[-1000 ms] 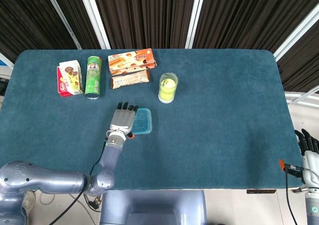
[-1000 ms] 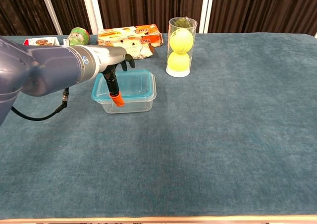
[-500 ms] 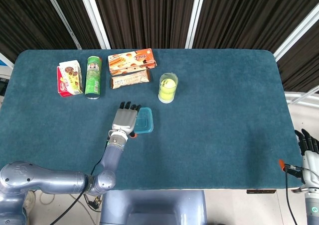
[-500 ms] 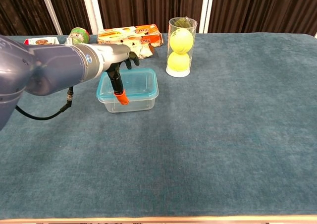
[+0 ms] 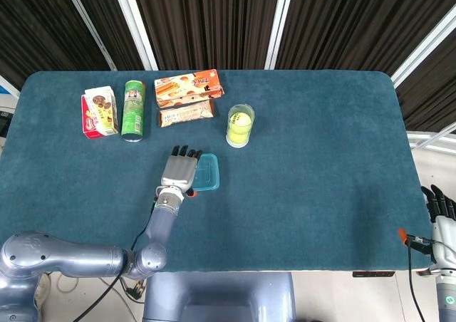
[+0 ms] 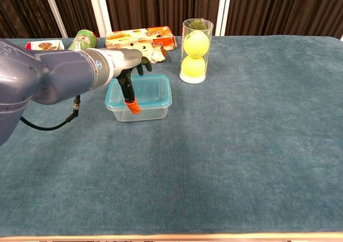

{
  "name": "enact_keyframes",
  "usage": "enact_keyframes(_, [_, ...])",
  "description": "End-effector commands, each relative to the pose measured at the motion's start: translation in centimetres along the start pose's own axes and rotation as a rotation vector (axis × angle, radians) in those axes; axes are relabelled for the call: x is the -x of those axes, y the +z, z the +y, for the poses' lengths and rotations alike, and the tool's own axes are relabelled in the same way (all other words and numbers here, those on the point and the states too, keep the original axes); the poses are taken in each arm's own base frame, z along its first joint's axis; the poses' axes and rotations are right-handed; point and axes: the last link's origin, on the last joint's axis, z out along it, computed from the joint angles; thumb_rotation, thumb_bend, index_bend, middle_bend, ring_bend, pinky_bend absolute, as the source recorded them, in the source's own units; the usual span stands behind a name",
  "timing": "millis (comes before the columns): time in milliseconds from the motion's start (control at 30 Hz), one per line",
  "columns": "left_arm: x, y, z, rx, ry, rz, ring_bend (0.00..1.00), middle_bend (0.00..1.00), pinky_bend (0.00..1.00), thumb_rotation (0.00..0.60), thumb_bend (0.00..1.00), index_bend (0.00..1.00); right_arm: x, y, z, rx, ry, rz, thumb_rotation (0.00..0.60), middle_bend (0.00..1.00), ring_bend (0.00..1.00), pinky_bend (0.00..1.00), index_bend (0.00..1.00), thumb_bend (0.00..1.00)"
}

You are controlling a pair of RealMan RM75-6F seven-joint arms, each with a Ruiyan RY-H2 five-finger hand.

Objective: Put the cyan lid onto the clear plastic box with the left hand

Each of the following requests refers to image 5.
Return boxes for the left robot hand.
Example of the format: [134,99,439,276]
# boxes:
[160,145,203,198]

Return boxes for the black desk control panel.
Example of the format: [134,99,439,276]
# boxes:
[352,271,396,278]

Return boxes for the blue table cloth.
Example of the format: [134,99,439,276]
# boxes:
[0,69,432,273]

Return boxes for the green chips can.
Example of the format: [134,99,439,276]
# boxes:
[120,80,147,143]

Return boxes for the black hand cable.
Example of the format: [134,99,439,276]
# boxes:
[405,234,428,322]
[73,193,160,322]

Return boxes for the blue plastic lid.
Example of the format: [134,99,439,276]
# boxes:
[193,152,220,192]

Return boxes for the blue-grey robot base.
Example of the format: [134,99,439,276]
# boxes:
[142,271,297,322]

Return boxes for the yellow tennis ball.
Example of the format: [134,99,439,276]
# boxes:
[227,125,250,145]
[230,110,253,129]

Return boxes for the black floor cable bundle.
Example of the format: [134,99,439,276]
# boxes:
[119,277,147,303]

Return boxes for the brown snack bar wrapper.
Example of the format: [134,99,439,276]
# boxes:
[157,99,217,128]

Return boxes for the black left hand cable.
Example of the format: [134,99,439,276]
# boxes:
[73,193,160,322]

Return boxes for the white frame rails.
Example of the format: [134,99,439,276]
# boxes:
[407,121,456,155]

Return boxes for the red white cookie carton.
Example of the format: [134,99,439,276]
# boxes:
[81,85,120,140]

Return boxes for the thin grey frame post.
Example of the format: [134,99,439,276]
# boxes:
[59,0,118,71]

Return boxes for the orange cake box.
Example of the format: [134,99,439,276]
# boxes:
[154,68,225,108]

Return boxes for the black curtain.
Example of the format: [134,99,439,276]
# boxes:
[0,0,456,134]

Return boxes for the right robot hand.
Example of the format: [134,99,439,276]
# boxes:
[398,184,456,275]

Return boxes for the white shoe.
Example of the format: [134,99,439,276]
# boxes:
[33,273,51,308]

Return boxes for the black right hand cable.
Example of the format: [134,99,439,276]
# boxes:
[405,234,428,322]

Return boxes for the clear tennis ball tube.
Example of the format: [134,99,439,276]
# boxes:
[226,103,256,148]

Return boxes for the white metal frame post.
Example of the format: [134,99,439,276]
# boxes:
[390,6,456,88]
[264,0,301,71]
[110,0,159,71]

